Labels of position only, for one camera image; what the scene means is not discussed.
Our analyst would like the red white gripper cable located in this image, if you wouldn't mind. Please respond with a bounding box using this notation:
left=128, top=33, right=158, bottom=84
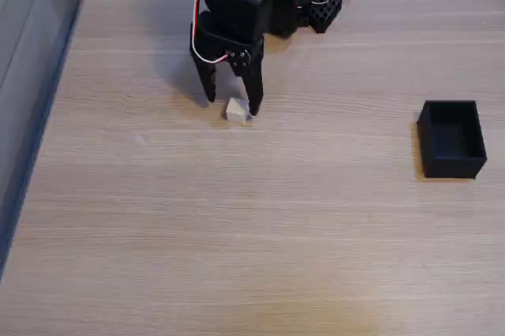
left=190, top=0, right=244, bottom=65

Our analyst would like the black open box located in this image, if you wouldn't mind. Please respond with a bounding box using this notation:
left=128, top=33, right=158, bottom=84
left=417, top=99, right=488, bottom=180

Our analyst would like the white block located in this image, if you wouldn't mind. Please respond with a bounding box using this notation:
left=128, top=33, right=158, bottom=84
left=225, top=96, right=253, bottom=124

